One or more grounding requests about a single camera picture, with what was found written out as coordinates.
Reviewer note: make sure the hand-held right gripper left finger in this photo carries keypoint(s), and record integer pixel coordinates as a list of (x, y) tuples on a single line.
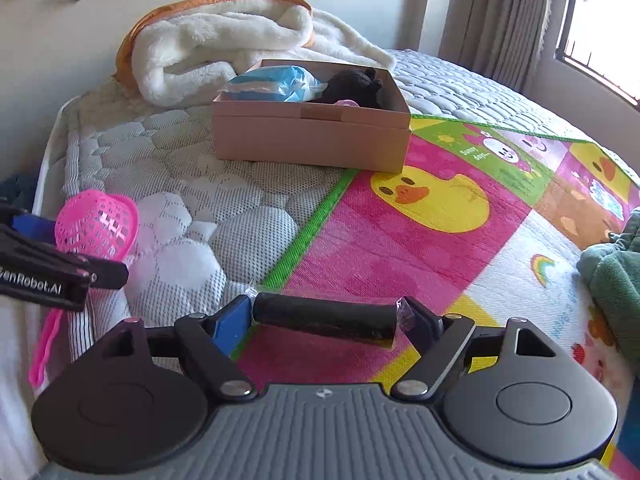
[(232, 327)]

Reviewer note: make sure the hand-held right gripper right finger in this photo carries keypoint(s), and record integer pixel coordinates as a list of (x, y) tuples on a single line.
[(424, 329)]

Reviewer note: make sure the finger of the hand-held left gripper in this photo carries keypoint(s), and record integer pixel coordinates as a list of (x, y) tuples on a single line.
[(30, 226), (107, 276)]

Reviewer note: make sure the pink plastic scoop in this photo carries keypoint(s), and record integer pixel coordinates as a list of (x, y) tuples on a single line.
[(97, 222)]

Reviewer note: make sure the black cylinder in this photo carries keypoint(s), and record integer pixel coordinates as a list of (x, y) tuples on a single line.
[(325, 320)]

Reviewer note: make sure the pink cardboard box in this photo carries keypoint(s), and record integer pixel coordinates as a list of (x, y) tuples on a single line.
[(310, 140)]

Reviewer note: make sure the blue packet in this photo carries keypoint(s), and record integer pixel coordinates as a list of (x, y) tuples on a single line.
[(270, 85)]

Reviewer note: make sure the black plush toy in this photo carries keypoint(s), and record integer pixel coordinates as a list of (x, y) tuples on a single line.
[(350, 87)]

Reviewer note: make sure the colourful cartoon play mat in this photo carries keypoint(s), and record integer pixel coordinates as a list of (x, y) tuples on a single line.
[(425, 250)]

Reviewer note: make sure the quilted white mattress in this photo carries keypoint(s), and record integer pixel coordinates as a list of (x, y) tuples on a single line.
[(175, 170)]

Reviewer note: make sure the green fleece cloth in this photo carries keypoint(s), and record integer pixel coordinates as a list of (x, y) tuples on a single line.
[(615, 280)]

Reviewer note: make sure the white fleece blanket orange edge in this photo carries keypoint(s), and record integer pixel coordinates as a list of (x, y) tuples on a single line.
[(210, 45)]

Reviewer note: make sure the grey curtain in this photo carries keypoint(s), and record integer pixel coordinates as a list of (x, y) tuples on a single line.
[(495, 15)]

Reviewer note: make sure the window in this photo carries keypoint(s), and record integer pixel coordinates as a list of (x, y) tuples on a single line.
[(605, 20)]

